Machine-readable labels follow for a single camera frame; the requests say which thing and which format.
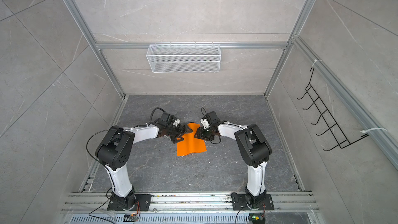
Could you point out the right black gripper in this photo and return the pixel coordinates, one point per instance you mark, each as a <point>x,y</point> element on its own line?
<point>202,135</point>

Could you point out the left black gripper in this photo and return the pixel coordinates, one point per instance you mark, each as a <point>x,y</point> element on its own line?
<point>182,132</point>

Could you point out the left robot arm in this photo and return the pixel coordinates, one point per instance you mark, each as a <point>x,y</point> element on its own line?
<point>114,151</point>

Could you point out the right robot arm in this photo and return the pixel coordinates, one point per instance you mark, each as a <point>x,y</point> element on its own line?
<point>254,150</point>

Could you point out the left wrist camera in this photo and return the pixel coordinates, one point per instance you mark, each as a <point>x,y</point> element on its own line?
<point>168,120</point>

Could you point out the white wire mesh basket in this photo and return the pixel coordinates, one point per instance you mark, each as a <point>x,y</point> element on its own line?
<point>187,58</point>

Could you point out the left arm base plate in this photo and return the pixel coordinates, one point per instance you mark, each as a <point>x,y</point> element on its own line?
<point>130,202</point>

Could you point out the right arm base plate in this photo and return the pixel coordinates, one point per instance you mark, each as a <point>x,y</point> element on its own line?
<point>247,202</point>

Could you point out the aluminium mounting rail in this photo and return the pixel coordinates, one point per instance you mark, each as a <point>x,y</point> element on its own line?
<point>211,202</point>

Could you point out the white vented cable duct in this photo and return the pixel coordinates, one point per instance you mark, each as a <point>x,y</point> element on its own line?
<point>151,218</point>

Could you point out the black wire hook rack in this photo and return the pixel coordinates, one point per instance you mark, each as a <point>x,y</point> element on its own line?
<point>339,138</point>

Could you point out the white cable tie lower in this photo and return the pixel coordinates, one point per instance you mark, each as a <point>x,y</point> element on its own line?
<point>373,129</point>

